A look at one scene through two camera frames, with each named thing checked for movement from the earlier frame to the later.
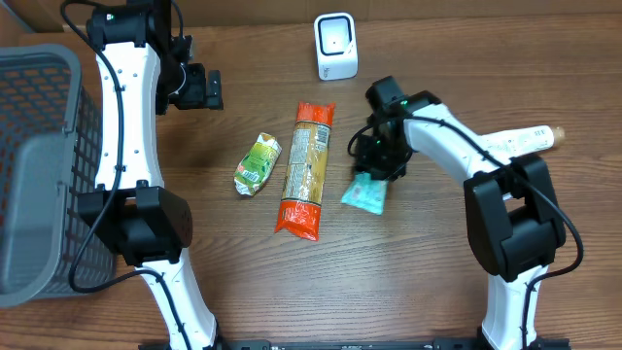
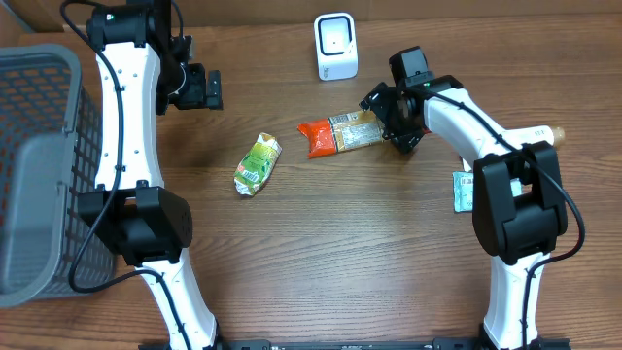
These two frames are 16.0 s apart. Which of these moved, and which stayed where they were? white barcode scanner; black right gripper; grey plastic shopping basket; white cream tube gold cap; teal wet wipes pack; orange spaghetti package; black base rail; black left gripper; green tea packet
Moved: orange spaghetti package; black right gripper; teal wet wipes pack
Stayed: grey plastic shopping basket; green tea packet; white barcode scanner; black left gripper; black base rail; white cream tube gold cap
